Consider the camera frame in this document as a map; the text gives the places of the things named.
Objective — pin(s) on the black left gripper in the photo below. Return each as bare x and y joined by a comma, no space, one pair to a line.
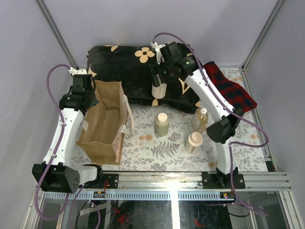
94,101

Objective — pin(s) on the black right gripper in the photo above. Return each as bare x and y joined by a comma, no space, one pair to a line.
156,69

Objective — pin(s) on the brown jute canvas bag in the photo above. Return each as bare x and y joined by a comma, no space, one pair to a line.
106,124

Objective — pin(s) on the beige bottle wooden cap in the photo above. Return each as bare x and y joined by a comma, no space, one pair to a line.
160,91

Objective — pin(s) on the green bottle wooden cap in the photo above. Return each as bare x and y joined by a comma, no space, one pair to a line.
162,124

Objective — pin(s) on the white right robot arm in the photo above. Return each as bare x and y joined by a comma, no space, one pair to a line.
224,115

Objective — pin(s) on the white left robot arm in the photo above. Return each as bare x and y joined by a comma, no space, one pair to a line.
55,173

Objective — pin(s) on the black floral blanket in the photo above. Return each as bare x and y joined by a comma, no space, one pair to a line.
130,66

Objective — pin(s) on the yellow liquid bottle white cap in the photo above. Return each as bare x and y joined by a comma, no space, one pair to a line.
200,120

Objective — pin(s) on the red black plaid cloth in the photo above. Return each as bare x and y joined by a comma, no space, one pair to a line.
235,94

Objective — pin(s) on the cream bottle wooden cap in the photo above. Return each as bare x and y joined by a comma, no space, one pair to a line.
193,143

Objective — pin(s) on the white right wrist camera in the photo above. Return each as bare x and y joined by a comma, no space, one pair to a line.
157,50

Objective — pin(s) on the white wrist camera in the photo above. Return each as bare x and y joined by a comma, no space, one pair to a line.
73,71
157,50

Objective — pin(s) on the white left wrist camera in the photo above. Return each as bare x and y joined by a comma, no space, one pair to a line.
73,71

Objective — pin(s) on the aluminium mounting rail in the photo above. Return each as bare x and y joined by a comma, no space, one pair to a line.
193,181

